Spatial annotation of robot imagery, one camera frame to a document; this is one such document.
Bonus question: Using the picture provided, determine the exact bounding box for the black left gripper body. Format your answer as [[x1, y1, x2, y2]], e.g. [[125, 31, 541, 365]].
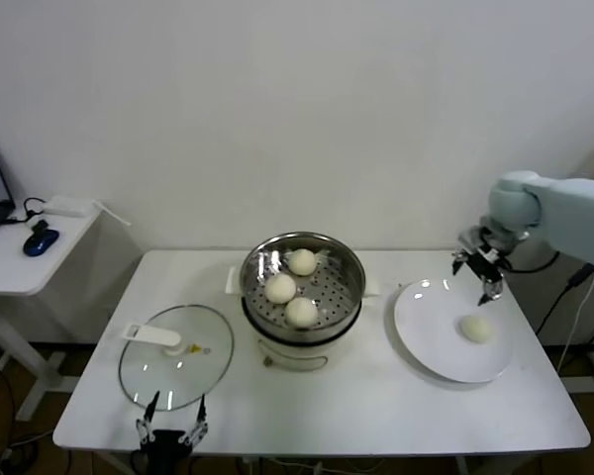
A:
[[141, 430, 192, 475]]

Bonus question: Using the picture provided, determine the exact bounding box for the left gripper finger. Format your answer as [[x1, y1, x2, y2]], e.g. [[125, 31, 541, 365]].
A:
[[177, 393, 210, 445], [136, 390, 160, 444]]

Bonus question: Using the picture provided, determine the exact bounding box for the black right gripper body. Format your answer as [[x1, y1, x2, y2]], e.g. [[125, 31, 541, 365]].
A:
[[455, 225, 519, 278]]

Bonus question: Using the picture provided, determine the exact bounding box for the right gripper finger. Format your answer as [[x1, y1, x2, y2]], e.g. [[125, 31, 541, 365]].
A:
[[477, 269, 505, 307], [450, 248, 472, 276]]

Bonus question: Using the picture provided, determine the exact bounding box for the white steamed baozi bun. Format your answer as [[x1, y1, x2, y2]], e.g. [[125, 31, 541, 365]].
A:
[[283, 296, 319, 331], [287, 248, 317, 277], [263, 273, 297, 305], [457, 315, 496, 343]]

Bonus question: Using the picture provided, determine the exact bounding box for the perforated steel steamer basket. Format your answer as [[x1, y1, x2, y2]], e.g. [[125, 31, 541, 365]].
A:
[[240, 231, 367, 342]]

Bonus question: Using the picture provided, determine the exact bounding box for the white ceramic plate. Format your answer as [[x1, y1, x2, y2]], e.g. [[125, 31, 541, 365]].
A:
[[393, 279, 516, 385]]

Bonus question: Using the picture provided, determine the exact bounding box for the white side table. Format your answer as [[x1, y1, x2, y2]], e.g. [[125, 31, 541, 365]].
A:
[[0, 200, 106, 423]]

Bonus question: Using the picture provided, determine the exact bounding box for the blue black computer mouse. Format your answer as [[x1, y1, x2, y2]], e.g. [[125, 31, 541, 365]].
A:
[[22, 228, 60, 257]]

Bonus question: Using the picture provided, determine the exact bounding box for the white power box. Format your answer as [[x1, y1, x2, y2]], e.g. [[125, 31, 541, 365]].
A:
[[43, 194, 95, 218]]

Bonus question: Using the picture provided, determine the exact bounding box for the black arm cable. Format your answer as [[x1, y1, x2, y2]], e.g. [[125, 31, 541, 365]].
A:
[[504, 249, 561, 275]]

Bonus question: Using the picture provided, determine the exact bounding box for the glass lid with white handle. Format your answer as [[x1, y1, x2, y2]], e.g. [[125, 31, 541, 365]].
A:
[[118, 304, 236, 413]]

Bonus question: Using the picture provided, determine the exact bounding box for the black cable with adapter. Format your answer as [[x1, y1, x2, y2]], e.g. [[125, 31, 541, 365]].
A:
[[534, 263, 594, 342]]

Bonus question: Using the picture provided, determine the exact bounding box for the white thin cord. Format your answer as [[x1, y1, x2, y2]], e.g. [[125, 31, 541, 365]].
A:
[[92, 199, 133, 228]]

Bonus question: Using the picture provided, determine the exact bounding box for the black looped cable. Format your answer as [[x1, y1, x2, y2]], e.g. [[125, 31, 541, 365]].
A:
[[5, 197, 48, 227]]

